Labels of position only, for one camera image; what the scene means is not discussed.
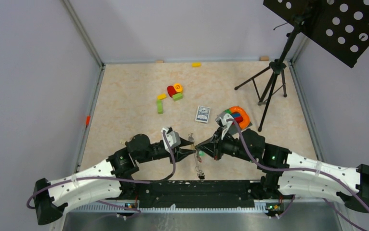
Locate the playing card deck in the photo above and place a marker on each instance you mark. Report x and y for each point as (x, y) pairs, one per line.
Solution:
(203, 114)

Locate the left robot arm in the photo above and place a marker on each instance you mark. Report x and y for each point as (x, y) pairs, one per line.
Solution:
(110, 178)

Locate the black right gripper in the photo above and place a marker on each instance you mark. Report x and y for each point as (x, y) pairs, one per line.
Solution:
(217, 143)

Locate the yellow rectangular block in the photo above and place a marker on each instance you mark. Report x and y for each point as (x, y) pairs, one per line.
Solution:
(161, 97)

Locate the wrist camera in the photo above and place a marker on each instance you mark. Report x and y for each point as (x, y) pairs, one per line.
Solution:
(225, 121)
(170, 138)

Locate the green rectangular block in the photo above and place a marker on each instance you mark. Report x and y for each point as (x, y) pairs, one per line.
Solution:
(177, 96)

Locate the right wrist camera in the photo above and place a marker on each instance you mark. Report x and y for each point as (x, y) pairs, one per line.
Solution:
(225, 121)

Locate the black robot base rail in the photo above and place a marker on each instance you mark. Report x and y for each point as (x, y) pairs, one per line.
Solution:
(203, 194)

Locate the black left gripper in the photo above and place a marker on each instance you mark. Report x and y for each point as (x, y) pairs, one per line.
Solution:
(181, 152)

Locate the black tripod stand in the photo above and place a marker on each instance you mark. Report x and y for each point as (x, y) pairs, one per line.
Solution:
(278, 68)

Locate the blue lego brick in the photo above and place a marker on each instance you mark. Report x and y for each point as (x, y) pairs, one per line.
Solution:
(236, 115)

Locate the orange round block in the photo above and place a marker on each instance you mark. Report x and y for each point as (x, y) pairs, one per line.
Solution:
(178, 87)

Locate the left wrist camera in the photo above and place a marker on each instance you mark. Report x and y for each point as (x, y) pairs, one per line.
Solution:
(170, 138)

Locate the green key tag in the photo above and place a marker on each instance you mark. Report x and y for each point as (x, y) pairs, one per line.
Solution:
(200, 155)

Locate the black perforated panel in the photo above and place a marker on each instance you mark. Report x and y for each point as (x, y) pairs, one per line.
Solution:
(341, 27)

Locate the grey lego baseplate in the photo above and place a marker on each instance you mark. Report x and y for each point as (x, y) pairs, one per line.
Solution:
(239, 115)

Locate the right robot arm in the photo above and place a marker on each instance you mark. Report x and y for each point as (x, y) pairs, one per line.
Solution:
(288, 173)

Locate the perforated metal keyring plate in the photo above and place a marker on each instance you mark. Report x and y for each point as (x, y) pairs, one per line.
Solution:
(197, 159)

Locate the orange curved lego tube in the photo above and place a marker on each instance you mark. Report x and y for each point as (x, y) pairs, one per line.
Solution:
(238, 109)

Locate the red cylinder block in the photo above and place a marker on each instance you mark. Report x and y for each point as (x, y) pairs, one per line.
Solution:
(171, 90)

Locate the red lego brick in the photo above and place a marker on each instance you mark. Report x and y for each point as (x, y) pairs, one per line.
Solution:
(239, 119)

